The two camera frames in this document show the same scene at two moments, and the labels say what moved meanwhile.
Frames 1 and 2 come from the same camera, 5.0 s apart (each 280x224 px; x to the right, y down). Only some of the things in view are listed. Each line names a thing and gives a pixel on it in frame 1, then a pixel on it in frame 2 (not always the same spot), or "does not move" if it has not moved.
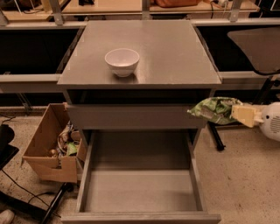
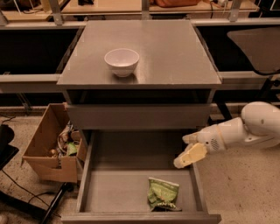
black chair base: [7, 151] does not move
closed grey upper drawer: [101, 116] does not move
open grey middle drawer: [141, 176] does not move
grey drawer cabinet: [129, 86] does not move
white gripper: [271, 121] → [210, 138]
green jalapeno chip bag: [215, 109] → [162, 196]
